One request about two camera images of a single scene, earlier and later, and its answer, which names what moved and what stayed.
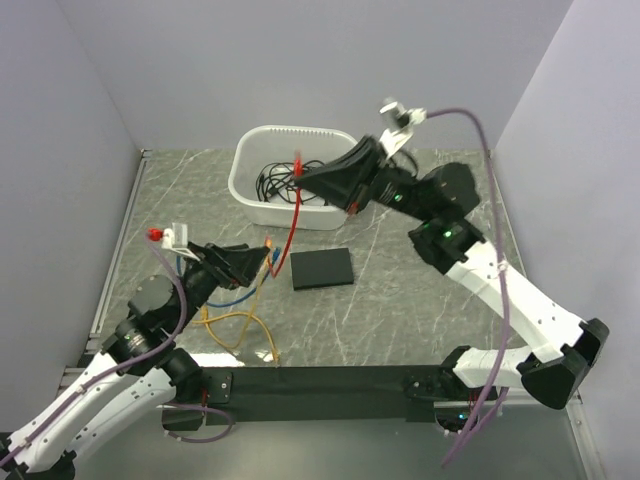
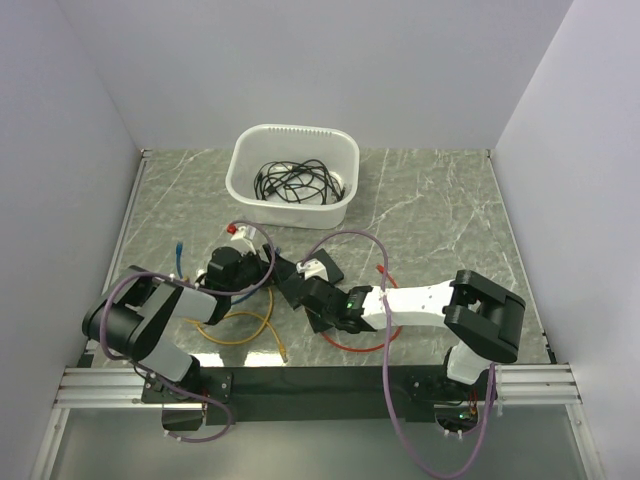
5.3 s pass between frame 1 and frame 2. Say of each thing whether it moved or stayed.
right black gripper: moved
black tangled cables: stayed
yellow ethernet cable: moved
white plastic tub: stayed
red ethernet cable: moved
